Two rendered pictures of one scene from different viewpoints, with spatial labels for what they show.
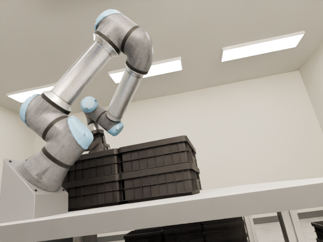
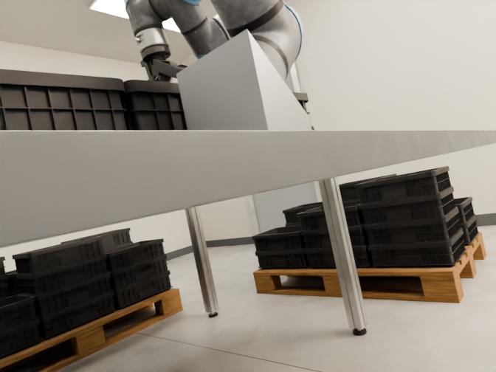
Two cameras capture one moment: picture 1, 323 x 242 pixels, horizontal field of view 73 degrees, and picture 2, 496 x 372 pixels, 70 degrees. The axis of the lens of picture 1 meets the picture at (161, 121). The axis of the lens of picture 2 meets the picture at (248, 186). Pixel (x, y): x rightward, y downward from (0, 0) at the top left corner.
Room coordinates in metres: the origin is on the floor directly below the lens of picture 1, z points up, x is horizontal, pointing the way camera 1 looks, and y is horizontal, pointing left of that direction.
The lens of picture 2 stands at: (0.43, 0.95, 0.66)
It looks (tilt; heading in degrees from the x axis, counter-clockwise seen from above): 1 degrees up; 305
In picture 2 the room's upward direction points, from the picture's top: 12 degrees counter-clockwise
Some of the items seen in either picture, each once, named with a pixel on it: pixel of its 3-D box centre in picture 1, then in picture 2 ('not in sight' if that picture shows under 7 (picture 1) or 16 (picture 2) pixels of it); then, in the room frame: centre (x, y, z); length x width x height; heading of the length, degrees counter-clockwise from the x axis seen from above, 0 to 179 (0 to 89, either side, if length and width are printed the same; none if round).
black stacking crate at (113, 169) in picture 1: (107, 171); (153, 133); (1.14, 0.31, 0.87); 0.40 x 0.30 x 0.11; 168
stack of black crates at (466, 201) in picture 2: not in sight; (434, 223); (0.79, -1.43, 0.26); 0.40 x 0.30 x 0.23; 173
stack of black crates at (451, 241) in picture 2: not in sight; (410, 217); (0.84, -1.03, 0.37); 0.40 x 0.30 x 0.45; 173
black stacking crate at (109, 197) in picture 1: (109, 192); not in sight; (1.14, 0.31, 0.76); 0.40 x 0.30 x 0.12; 168
